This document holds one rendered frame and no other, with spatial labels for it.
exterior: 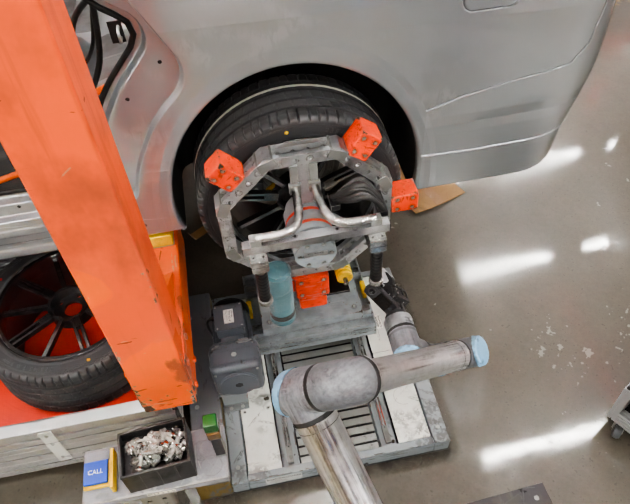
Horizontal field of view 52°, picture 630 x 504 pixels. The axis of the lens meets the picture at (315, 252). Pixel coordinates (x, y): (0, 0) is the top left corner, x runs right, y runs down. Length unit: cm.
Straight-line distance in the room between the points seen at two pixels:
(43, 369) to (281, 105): 116
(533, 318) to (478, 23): 142
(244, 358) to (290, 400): 67
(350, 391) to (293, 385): 15
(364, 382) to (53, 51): 95
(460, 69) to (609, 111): 216
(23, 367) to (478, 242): 200
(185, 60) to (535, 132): 116
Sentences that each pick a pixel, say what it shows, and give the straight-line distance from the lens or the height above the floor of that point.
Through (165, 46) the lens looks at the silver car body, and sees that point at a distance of 178.
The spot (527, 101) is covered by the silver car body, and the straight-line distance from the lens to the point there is 216.
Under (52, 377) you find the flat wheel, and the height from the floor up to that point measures 50.
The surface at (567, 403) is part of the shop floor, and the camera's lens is 272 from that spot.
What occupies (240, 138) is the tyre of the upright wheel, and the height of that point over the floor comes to 113.
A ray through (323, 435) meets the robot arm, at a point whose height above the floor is 83.
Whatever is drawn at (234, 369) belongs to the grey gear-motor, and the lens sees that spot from 223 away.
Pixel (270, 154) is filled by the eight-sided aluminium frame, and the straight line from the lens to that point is 182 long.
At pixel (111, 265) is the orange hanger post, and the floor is 121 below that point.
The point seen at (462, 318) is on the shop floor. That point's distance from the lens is 284.
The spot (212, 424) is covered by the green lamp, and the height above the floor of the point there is 66.
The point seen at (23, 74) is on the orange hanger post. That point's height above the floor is 171.
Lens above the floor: 230
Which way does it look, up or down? 50 degrees down
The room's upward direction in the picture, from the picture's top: 4 degrees counter-clockwise
